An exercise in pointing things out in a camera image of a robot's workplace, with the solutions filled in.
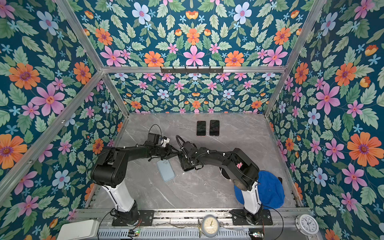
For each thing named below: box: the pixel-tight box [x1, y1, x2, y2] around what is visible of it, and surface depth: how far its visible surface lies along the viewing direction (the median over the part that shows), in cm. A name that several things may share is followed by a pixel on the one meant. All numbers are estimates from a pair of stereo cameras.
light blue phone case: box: [156, 159, 176, 182], surface depth 92 cm
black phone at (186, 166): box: [180, 157, 195, 172], surface depth 84 cm
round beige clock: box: [202, 214, 220, 238], surface depth 69 cm
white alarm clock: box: [295, 214, 320, 235], surface depth 70 cm
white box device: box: [56, 219, 100, 240], surface depth 68 cm
